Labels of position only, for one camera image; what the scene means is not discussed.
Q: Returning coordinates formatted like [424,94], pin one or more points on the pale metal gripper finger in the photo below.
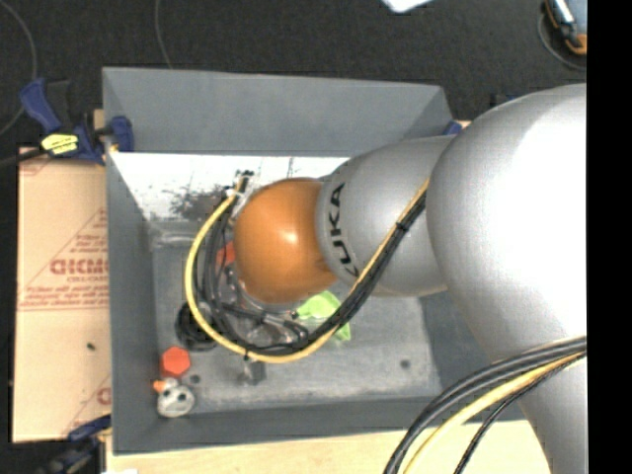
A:
[253,372]

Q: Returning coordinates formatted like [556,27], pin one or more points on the green cloth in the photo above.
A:
[321,308]

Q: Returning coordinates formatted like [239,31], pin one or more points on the red hexagonal block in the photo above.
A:
[175,362]

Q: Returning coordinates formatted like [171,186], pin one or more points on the grey toy animal orange beak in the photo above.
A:
[174,400]

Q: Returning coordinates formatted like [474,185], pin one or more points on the brown cardboard board red print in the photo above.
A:
[59,314]

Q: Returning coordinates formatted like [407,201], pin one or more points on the grey metal bin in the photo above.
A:
[276,116]

